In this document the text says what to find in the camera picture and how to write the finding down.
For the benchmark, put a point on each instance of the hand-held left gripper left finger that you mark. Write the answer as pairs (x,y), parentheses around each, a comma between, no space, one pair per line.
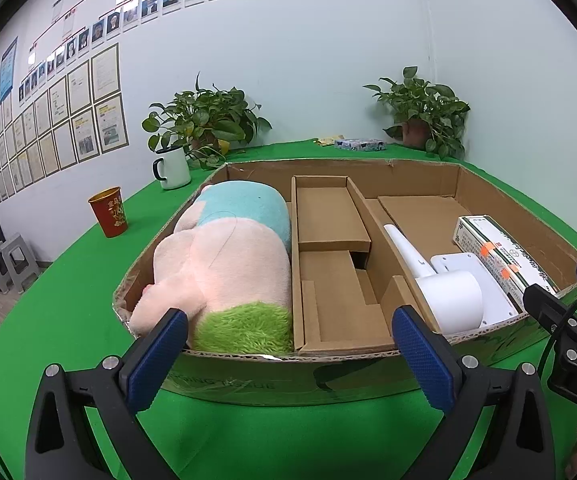
(158,355)

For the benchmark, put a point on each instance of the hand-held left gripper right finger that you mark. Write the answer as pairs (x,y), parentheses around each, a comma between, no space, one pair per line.
(426,360)

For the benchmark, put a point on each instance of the white plastic device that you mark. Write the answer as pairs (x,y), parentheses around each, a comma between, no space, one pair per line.
(451,297)

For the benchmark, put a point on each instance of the white and green medicine box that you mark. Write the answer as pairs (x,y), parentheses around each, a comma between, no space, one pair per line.
(503,250)

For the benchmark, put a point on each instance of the narrow cardboard insert tray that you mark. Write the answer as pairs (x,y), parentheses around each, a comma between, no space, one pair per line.
(333,290)

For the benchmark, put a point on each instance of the large cardboard box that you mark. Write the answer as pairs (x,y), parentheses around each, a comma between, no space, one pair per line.
(418,180)

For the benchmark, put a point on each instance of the pink and green plush toy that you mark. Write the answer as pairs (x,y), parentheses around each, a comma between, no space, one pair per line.
(223,265)

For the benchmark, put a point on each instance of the red paper cup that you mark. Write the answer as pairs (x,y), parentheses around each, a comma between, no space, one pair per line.
(111,212)

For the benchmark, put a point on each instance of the white enamel mug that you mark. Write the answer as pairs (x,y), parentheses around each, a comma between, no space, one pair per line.
(176,167)

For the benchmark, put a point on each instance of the patterned tissue pack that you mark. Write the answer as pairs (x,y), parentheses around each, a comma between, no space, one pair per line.
(361,144)

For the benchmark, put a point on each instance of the small leafy potted plant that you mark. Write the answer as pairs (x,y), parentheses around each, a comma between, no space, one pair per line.
(428,105)

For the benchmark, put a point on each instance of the large leafy potted plant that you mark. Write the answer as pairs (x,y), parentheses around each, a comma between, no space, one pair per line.
(208,115)

